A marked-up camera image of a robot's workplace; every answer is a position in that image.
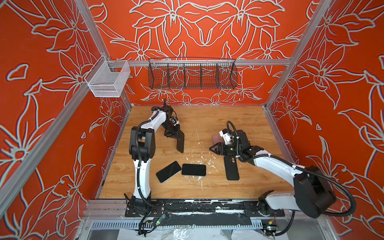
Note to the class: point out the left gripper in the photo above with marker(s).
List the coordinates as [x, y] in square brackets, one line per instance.
[173, 134]

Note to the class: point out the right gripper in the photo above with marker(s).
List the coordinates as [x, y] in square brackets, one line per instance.
[219, 145]

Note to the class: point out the pink phone case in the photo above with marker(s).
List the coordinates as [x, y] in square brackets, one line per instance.
[217, 139]

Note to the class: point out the black smartphone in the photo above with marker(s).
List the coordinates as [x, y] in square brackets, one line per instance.
[168, 172]
[194, 170]

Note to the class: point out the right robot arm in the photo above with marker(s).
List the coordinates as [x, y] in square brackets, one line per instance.
[313, 194]

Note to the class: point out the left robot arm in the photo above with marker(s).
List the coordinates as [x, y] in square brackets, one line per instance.
[142, 149]

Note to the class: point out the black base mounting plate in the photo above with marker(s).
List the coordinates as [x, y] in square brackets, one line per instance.
[247, 207]

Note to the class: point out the white mesh basket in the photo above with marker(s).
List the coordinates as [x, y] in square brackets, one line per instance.
[107, 79]

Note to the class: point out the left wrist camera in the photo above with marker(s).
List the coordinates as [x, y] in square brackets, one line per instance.
[174, 121]

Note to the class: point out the black wire basket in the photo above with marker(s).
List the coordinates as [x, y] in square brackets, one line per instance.
[192, 76]

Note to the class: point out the aluminium frame rail back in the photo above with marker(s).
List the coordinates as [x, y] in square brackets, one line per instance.
[241, 62]

